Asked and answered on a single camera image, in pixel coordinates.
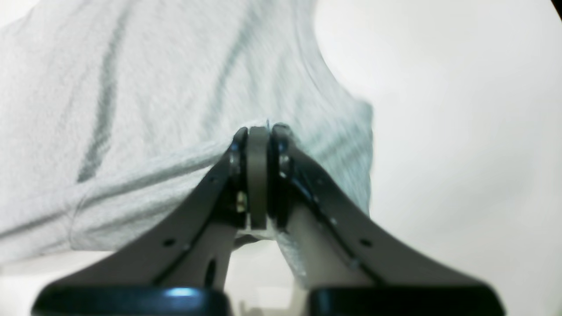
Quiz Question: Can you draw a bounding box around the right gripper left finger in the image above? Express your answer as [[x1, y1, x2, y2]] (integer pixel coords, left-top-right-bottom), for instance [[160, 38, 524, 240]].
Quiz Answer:
[[33, 128, 250, 316]]

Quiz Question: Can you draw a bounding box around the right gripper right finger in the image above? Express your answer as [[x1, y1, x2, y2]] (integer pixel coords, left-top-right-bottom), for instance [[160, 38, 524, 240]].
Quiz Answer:
[[268, 124, 505, 316]]

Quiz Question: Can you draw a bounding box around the grey T-shirt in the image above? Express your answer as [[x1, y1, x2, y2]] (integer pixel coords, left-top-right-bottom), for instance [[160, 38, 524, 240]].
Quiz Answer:
[[0, 0, 373, 264]]

